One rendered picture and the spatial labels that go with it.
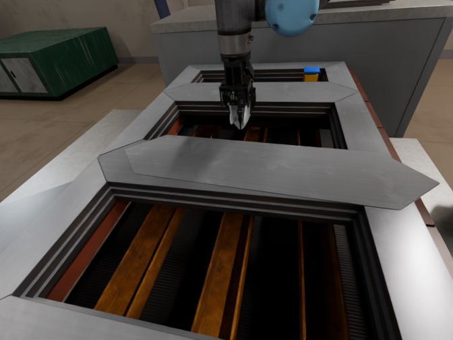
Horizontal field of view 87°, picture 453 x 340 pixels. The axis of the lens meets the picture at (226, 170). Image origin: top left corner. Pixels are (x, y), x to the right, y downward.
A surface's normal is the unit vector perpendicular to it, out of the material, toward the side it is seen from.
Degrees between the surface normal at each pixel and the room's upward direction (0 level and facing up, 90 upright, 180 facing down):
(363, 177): 0
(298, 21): 90
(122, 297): 0
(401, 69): 90
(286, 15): 90
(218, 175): 0
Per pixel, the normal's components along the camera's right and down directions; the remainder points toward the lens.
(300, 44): -0.21, 0.65
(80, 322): -0.08, -0.76
